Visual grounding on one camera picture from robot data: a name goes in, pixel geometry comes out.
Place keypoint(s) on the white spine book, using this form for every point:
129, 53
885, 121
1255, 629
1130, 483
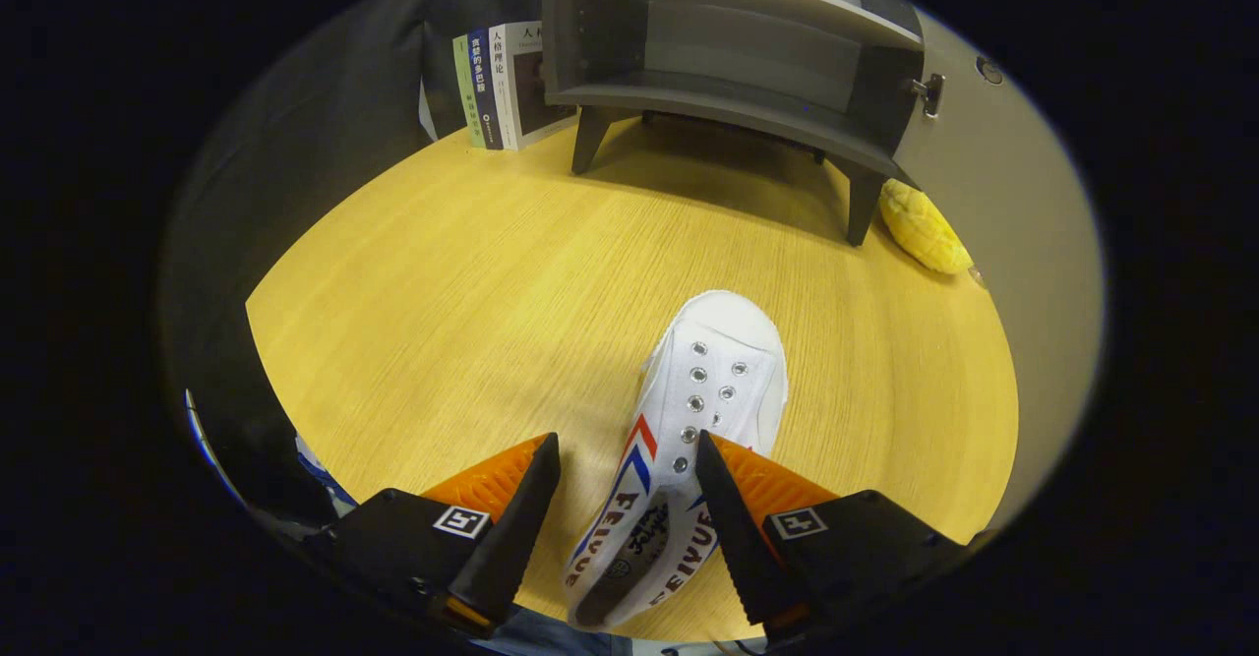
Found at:
529, 76

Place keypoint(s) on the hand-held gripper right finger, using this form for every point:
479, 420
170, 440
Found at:
738, 538

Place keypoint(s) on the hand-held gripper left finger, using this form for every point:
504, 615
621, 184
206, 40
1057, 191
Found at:
516, 528

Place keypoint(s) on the white canvas shoe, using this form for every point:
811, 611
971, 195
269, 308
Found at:
723, 361

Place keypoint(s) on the blue white striped cloth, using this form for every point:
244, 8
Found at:
325, 484

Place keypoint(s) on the person's blue trousers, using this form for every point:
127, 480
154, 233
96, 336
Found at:
551, 638

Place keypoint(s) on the blue spine book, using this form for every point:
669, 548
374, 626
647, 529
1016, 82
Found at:
487, 86

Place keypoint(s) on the grey shoe cabinet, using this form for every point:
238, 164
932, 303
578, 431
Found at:
708, 105

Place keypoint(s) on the black backdrop cloth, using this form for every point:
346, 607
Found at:
344, 95

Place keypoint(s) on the yellow plush toy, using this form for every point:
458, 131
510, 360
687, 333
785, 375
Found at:
920, 228

